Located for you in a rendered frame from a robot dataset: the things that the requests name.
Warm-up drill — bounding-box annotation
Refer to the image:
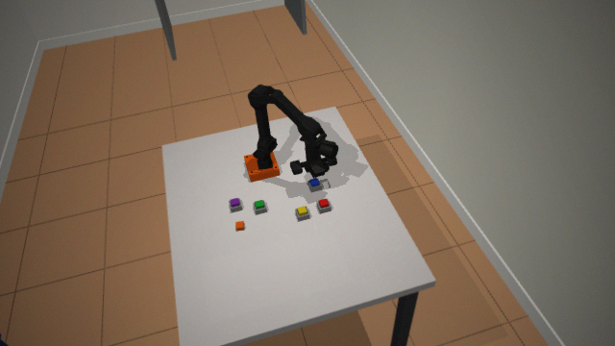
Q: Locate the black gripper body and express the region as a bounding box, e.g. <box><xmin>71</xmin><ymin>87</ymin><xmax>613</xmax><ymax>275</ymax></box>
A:
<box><xmin>290</xmin><ymin>152</ymin><xmax>337</xmax><ymax>175</ymax></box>

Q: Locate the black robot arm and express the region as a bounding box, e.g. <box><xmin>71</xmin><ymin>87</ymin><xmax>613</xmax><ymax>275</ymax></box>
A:
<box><xmin>248</xmin><ymin>85</ymin><xmax>338</xmax><ymax>178</ymax></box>

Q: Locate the red button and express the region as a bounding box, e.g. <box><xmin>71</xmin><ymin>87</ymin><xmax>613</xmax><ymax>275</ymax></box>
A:
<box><xmin>316</xmin><ymin>199</ymin><xmax>332</xmax><ymax>214</ymax></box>

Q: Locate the blue button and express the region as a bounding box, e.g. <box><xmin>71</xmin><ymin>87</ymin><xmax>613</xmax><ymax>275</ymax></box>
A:
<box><xmin>307</xmin><ymin>178</ymin><xmax>322</xmax><ymax>192</ymax></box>

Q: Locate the yellow button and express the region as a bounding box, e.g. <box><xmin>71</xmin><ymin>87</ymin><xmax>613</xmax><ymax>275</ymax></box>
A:
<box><xmin>295</xmin><ymin>206</ymin><xmax>310</xmax><ymax>221</ymax></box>

